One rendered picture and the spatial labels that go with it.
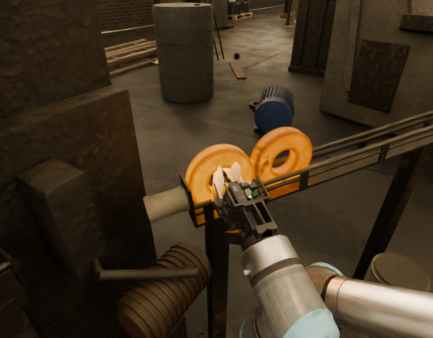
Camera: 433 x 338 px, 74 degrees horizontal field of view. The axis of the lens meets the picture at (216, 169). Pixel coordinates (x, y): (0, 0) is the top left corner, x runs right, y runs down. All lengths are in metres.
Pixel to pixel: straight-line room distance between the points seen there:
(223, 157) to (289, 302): 0.30
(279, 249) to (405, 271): 0.41
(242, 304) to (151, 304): 0.66
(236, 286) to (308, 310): 0.87
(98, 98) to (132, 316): 0.45
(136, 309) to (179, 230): 0.91
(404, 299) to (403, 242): 1.19
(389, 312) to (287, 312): 0.16
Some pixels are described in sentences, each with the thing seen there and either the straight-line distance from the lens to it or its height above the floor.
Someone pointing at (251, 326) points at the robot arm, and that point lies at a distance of 0.56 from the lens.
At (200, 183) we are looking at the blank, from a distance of 0.62.
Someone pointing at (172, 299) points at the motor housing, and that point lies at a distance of 0.67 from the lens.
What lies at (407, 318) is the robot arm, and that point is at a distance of 0.53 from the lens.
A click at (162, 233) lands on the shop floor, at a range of 1.53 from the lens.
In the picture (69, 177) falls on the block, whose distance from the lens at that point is 0.55.
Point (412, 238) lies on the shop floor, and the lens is 1.77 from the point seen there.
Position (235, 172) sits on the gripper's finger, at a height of 0.74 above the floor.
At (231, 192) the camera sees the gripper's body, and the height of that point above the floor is 0.76.
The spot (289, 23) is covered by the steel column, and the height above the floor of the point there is 0.07.
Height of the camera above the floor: 1.08
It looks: 33 degrees down
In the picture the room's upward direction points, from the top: straight up
